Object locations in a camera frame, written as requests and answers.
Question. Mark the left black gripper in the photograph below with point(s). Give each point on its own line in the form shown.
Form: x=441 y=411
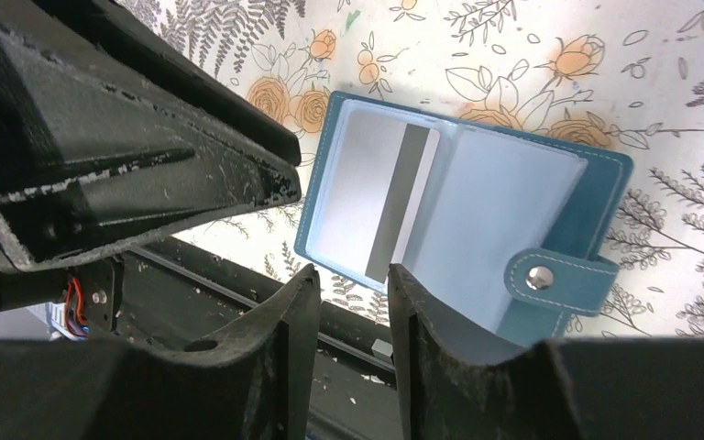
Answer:
x=74 y=300

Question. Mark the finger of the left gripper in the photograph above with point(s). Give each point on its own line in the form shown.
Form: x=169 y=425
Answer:
x=111 y=27
x=89 y=168

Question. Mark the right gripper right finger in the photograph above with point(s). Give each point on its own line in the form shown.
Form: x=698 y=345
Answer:
x=456 y=380

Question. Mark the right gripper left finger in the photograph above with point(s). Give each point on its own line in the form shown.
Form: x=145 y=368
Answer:
x=250 y=379

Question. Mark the blue card holder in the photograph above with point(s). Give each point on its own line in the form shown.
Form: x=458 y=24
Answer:
x=508 y=227

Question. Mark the white card with black stripe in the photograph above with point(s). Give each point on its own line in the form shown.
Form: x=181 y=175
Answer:
x=368 y=199

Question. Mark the floral table mat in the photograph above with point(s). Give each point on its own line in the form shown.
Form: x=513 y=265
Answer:
x=621 y=75

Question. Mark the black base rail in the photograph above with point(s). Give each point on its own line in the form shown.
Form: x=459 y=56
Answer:
x=175 y=292

